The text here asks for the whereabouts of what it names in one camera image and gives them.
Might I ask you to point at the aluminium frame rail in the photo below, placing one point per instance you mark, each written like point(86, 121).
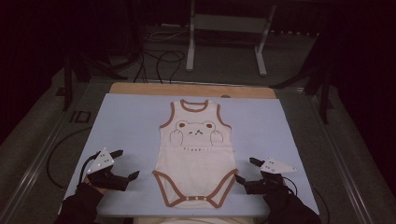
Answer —
point(37, 165)
point(348, 177)

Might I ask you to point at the white metal stand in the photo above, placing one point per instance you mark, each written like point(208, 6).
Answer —
point(230, 23)

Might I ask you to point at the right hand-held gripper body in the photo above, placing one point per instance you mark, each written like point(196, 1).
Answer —
point(274, 166)

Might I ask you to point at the black metal stand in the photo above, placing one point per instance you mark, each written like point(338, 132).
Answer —
point(324, 93)
point(67, 84)

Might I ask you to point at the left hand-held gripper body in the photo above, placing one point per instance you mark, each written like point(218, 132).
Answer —
point(101, 161)

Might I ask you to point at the cream baby bodysuit brown trim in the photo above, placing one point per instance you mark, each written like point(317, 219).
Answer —
point(196, 161)

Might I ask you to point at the light blue board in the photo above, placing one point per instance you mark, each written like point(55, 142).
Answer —
point(130, 124)

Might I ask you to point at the black rectangular floor bracket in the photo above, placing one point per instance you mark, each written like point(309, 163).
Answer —
point(74, 117)

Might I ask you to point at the person's left hand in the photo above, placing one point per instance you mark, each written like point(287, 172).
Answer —
point(94, 186)

